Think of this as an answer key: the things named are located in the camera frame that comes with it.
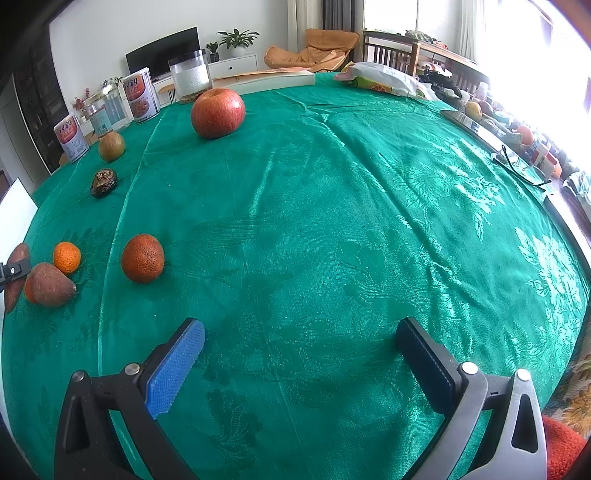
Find green tablecloth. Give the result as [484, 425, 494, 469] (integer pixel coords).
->
[0, 74, 591, 480]

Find white board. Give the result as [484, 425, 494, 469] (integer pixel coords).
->
[0, 178, 38, 259]

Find orange label tin can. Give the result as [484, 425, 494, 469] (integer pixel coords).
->
[54, 113, 89, 164]
[122, 67, 160, 124]

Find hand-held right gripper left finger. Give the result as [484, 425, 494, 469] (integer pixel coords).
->
[54, 318, 206, 480]

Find clear jar with black lid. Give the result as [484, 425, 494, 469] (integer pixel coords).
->
[168, 50, 213, 104]

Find flat white box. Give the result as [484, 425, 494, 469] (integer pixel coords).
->
[212, 67, 316, 95]

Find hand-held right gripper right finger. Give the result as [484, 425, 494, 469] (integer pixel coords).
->
[396, 316, 548, 480]

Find red fuzzy cushion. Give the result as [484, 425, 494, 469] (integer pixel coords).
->
[540, 414, 587, 480]

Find black eyeglasses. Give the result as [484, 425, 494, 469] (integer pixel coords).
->
[492, 145, 552, 190]

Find brown sweet potato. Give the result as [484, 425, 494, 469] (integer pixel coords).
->
[28, 262, 78, 308]

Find orange bean bag chair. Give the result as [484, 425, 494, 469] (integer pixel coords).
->
[264, 28, 361, 73]

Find large orange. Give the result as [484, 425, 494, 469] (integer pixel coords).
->
[121, 234, 165, 284]

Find large green potted plant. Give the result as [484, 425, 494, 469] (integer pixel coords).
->
[218, 28, 260, 58]

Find plastic bag with orange print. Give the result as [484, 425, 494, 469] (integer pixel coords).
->
[333, 61, 437, 100]

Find black television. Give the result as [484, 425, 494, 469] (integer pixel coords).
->
[126, 27, 201, 79]

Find red apple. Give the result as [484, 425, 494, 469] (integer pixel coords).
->
[191, 89, 246, 140]

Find clear jar with teal label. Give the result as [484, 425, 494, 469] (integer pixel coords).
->
[85, 91, 127, 137]

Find grey window curtain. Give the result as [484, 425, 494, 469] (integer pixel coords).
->
[287, 0, 365, 47]

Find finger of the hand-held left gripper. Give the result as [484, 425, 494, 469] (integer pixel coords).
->
[0, 260, 32, 292]

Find reddish sweet potato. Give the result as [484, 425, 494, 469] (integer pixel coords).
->
[4, 242, 31, 315]

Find wooden chair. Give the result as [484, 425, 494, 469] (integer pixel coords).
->
[361, 30, 421, 75]

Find dark shrivelled avocado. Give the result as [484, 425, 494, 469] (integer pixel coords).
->
[90, 169, 119, 199]

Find dark display cabinet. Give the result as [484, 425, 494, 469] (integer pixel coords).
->
[11, 37, 70, 174]

